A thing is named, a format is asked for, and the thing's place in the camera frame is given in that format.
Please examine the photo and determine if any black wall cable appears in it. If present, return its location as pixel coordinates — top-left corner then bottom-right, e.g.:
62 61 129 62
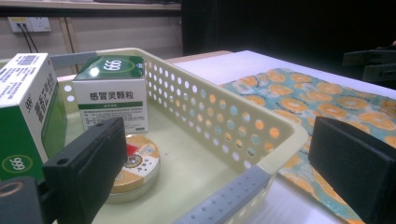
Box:
22 23 40 53
17 23 33 53

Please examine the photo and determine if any black curtain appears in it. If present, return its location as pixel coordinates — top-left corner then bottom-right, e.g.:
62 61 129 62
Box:
180 0 396 90

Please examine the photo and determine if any tall green white medicine box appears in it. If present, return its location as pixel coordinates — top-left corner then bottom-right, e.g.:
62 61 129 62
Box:
0 52 68 182

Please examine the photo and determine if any cube green white medicine box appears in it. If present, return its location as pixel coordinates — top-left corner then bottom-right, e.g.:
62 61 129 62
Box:
72 55 149 134

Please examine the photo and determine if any cream perforated plastic basket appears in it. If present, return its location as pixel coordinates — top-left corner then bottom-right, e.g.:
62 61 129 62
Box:
49 47 309 224

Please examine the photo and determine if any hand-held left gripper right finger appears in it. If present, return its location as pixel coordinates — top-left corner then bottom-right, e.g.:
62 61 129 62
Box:
307 116 396 224

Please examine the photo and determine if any round gold tin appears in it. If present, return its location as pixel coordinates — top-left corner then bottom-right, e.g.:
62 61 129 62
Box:
106 133 162 204

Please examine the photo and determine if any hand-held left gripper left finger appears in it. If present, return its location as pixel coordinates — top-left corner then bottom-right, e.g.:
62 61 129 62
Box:
42 117 129 224

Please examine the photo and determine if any white wall socket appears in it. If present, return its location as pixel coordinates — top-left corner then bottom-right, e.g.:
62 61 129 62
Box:
7 17 51 34

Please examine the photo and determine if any orange print cloth tote bag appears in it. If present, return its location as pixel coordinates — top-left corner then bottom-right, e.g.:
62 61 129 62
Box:
220 68 396 224

